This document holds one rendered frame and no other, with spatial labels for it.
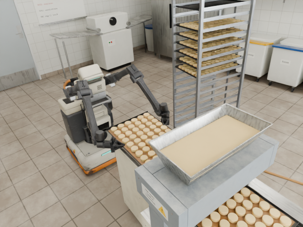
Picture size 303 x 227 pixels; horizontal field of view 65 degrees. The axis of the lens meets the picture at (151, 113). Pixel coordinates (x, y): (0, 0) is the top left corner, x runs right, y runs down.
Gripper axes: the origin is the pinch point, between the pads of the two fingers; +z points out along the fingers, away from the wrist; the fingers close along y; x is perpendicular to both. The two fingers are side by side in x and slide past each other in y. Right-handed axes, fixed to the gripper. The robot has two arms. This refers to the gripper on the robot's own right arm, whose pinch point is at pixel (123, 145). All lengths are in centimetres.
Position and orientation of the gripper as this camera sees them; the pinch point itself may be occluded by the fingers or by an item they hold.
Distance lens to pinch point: 172.6
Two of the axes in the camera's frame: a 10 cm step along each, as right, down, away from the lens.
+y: -0.5, -8.4, -5.4
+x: 1.4, -5.4, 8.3
